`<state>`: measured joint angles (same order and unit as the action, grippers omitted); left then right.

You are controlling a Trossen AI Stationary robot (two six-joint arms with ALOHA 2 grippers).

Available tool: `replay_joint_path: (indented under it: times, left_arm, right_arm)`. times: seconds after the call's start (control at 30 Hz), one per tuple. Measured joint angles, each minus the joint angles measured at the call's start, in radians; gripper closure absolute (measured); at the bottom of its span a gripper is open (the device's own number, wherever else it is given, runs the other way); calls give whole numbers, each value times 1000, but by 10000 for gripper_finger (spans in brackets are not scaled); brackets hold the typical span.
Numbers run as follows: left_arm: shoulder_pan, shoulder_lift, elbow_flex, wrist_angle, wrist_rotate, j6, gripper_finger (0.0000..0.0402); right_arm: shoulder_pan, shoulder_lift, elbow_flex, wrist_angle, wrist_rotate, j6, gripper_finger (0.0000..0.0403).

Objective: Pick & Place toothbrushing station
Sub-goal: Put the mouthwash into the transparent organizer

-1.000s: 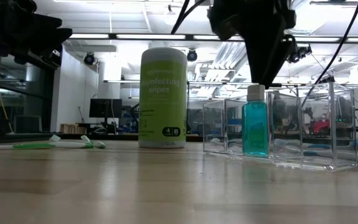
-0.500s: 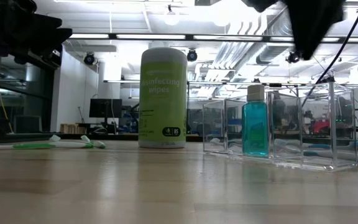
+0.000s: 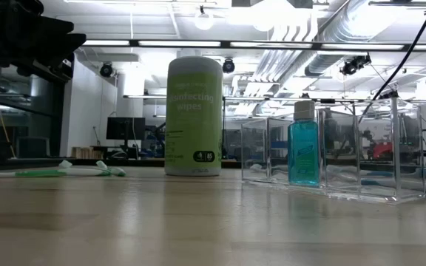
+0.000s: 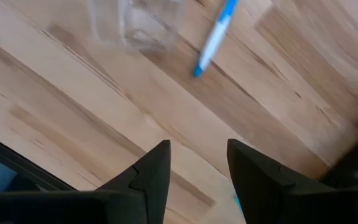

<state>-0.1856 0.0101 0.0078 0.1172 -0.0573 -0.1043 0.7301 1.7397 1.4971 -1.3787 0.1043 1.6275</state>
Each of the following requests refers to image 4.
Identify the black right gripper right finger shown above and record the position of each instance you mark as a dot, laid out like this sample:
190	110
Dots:
253	180

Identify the blue white toothbrush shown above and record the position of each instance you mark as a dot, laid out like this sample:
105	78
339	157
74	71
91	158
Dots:
216	34

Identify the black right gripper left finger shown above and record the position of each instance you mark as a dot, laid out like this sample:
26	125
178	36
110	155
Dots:
154	174

